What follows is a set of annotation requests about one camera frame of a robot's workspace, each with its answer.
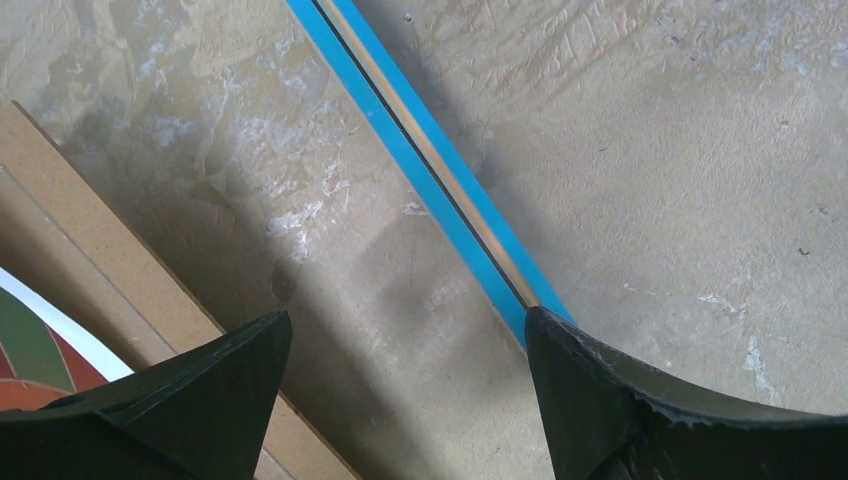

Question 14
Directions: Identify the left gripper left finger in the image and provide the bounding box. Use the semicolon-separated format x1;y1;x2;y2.
1;312;293;479

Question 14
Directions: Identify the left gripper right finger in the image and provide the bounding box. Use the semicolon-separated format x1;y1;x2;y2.
525;307;847;479

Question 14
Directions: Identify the hot air balloon photo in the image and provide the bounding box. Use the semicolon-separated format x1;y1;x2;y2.
1;270;133;411

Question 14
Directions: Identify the brown backing board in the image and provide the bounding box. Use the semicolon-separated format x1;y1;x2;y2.
1;102;353;479

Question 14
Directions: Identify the blue wooden picture frame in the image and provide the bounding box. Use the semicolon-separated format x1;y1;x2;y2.
289;1;572;345

